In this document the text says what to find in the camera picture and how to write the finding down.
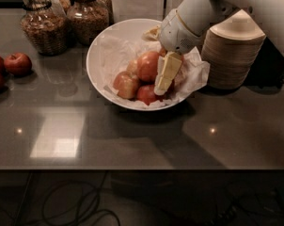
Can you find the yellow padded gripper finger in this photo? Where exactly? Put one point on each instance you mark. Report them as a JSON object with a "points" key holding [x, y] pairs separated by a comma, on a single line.
{"points": [[168, 67]]}

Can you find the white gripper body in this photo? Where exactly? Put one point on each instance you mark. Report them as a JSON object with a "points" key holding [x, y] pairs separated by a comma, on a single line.
{"points": [[176, 32]]}

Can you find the small tan gripper finger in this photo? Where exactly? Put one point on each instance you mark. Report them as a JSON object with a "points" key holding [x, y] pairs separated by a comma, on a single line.
{"points": [[152, 34]]}

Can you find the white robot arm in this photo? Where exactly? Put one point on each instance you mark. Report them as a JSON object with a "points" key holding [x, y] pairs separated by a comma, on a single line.
{"points": [[267, 14]]}

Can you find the hidden pale apple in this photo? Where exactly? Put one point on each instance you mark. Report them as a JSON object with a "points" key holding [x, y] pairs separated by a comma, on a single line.
{"points": [[132, 66]]}

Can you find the white ceramic bowl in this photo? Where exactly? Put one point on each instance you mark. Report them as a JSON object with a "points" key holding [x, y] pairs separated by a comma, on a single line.
{"points": [[130, 29]]}

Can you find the left yellowish red apple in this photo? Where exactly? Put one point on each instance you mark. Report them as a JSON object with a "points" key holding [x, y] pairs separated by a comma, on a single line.
{"points": [[127, 84]]}

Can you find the red apple on table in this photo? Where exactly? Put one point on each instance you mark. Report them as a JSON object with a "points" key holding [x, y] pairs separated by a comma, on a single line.
{"points": [[18, 64]]}

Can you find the white paper liner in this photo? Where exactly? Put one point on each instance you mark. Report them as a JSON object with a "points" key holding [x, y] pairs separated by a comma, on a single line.
{"points": [[117, 52]]}

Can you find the front stack paper bowls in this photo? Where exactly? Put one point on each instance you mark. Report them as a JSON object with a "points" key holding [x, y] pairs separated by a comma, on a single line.
{"points": [[231, 48]]}

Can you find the right glass cereal jar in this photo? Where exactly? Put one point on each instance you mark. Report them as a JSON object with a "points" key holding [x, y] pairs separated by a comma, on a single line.
{"points": [[88, 19]]}

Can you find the glass cereal jar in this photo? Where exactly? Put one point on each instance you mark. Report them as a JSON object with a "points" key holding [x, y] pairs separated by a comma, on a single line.
{"points": [[46, 30], [88, 19]]}

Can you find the left glass cereal jar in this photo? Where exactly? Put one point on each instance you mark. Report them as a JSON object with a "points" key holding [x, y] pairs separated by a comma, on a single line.
{"points": [[46, 30]]}

